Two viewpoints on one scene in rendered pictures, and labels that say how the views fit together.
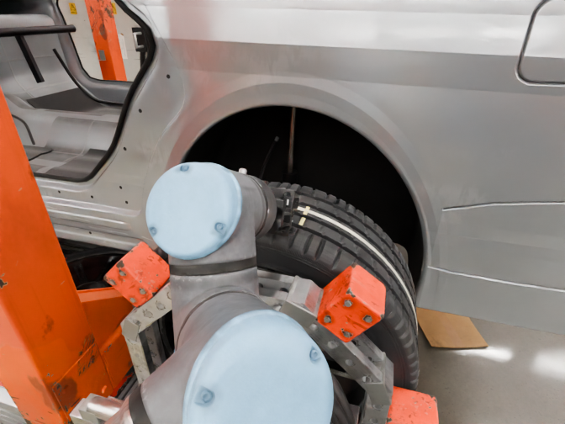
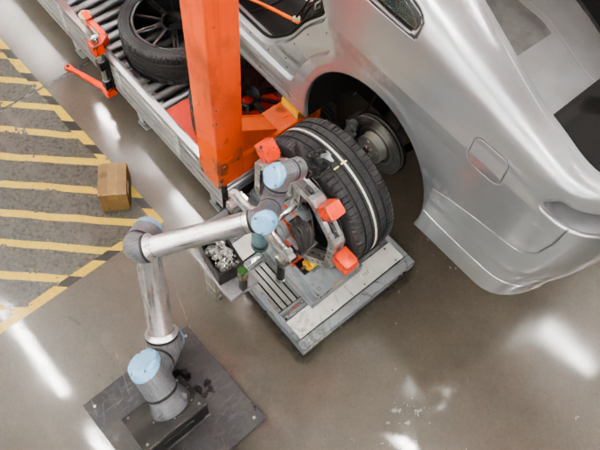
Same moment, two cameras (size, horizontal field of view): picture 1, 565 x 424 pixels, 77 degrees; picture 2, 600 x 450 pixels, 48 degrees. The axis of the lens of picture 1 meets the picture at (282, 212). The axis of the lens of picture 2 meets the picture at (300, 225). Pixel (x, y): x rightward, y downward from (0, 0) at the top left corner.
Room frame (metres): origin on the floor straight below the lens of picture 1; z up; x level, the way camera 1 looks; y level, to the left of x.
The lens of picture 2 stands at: (-0.85, -0.64, 3.44)
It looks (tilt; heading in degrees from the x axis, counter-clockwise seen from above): 61 degrees down; 27
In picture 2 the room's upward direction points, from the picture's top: 7 degrees clockwise
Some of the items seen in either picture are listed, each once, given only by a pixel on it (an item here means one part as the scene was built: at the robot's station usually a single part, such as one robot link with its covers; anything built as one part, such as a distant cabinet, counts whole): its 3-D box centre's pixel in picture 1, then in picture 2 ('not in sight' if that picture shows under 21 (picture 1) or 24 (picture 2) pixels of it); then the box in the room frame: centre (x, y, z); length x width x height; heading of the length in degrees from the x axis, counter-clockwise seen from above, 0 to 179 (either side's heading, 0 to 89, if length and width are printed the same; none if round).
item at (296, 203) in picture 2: not in sight; (292, 222); (0.33, 0.00, 1.03); 0.19 x 0.18 x 0.11; 164
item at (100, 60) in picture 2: not in sight; (103, 66); (0.92, 1.74, 0.30); 0.09 x 0.05 x 0.50; 74
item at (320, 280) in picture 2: not in sight; (316, 245); (0.64, 0.02, 0.32); 0.40 x 0.30 x 0.28; 74
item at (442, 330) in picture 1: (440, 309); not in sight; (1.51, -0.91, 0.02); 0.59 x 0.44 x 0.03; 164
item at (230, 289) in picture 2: not in sight; (218, 260); (0.23, 0.34, 0.44); 0.43 x 0.17 x 0.03; 74
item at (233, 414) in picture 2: not in sight; (178, 419); (-0.46, 0.09, 0.15); 0.60 x 0.60 x 0.30; 75
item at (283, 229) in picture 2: not in sight; (285, 220); (0.41, 0.09, 0.85); 0.21 x 0.14 x 0.14; 164
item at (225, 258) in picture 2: not in sight; (221, 258); (0.22, 0.31, 0.51); 0.20 x 0.14 x 0.13; 65
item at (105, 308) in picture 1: (134, 285); (273, 120); (0.94, 0.51, 0.69); 0.52 x 0.17 x 0.35; 164
